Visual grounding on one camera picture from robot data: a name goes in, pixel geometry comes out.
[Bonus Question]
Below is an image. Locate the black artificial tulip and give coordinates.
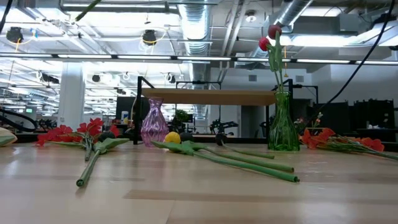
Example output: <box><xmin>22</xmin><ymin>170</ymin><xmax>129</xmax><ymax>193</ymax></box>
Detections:
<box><xmin>76</xmin><ymin>131</ymin><xmax>131</xmax><ymax>188</ymax></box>
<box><xmin>180</xmin><ymin>132</ymin><xmax>295</xmax><ymax>174</ymax></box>

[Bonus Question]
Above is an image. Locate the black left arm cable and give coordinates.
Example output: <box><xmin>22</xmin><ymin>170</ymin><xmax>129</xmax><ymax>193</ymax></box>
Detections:
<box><xmin>0</xmin><ymin>0</ymin><xmax>14</xmax><ymax>34</ymax></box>

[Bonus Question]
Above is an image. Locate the purple glass vase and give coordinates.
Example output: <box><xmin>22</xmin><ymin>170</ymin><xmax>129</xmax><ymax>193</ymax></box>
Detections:
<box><xmin>140</xmin><ymin>97</ymin><xmax>170</xmax><ymax>147</ymax></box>

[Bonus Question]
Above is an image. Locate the black cabinet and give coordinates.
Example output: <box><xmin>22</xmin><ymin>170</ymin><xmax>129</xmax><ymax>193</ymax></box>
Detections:
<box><xmin>353</xmin><ymin>98</ymin><xmax>396</xmax><ymax>130</ymax></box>

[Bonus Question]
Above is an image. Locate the potted green plant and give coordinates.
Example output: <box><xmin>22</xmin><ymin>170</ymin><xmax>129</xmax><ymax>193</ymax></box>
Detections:
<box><xmin>172</xmin><ymin>109</ymin><xmax>191</xmax><ymax>133</ymax></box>

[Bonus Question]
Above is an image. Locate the cream artificial tulip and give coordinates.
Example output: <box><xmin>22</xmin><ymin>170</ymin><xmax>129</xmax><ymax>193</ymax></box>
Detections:
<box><xmin>0</xmin><ymin>126</ymin><xmax>19</xmax><ymax>147</ymax></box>

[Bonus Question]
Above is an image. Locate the red artificial flower bunch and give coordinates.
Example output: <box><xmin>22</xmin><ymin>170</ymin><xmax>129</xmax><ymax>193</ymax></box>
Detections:
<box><xmin>34</xmin><ymin>117</ymin><xmax>121</xmax><ymax>162</ymax></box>

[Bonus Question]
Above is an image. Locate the silver ventilation duct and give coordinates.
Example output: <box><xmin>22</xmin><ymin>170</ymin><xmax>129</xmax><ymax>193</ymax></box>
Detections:
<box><xmin>273</xmin><ymin>0</ymin><xmax>313</xmax><ymax>27</ymax></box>
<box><xmin>178</xmin><ymin>0</ymin><xmax>213</xmax><ymax>91</ymax></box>

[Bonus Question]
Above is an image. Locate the wooden shelf with black legs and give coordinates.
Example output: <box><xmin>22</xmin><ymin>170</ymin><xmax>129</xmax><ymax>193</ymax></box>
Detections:
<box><xmin>133</xmin><ymin>76</ymin><xmax>295</xmax><ymax>146</ymax></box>

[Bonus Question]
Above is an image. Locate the green glass vase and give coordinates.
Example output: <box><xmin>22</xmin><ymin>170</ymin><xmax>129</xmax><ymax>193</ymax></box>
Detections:
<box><xmin>267</xmin><ymin>91</ymin><xmax>301</xmax><ymax>152</ymax></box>

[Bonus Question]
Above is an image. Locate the dark red artificial tulip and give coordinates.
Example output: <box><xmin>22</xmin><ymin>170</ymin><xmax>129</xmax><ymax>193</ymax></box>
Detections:
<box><xmin>267</xmin><ymin>24</ymin><xmax>285</xmax><ymax>93</ymax></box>

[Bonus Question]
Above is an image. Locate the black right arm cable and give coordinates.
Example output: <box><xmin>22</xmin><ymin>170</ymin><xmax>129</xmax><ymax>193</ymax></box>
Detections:
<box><xmin>309</xmin><ymin>0</ymin><xmax>396</xmax><ymax>121</ymax></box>

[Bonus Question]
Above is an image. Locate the orange artificial flower bunch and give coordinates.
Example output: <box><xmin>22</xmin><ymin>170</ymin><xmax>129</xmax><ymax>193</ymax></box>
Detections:
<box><xmin>299</xmin><ymin>127</ymin><xmax>398</xmax><ymax>162</ymax></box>

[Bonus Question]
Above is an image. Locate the white building column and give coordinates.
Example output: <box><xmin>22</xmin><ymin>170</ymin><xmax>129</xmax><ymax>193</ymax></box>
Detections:
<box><xmin>57</xmin><ymin>62</ymin><xmax>86</xmax><ymax>131</ymax></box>

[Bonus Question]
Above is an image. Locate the black monitor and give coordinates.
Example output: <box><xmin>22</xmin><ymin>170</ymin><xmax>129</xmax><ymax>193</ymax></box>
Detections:
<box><xmin>115</xmin><ymin>96</ymin><xmax>150</xmax><ymax>121</ymax></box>

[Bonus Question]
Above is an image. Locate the black background rig frame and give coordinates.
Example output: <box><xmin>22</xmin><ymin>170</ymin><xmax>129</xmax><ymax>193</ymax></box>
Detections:
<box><xmin>175</xmin><ymin>80</ymin><xmax>223</xmax><ymax>138</ymax></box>

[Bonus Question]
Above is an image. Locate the thin-stemmed black tulip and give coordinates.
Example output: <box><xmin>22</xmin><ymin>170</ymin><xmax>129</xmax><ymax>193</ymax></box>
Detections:
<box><xmin>215</xmin><ymin>133</ymin><xmax>275</xmax><ymax>160</ymax></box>

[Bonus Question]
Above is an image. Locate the long ceiling light strip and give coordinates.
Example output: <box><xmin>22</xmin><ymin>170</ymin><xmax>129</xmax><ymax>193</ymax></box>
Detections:
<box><xmin>0</xmin><ymin>52</ymin><xmax>398</xmax><ymax>65</ymax></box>

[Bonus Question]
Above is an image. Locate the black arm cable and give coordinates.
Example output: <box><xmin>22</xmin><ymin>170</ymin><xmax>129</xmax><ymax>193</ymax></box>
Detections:
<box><xmin>309</xmin><ymin>0</ymin><xmax>396</xmax><ymax>121</ymax></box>
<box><xmin>0</xmin><ymin>0</ymin><xmax>14</xmax><ymax>34</ymax></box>

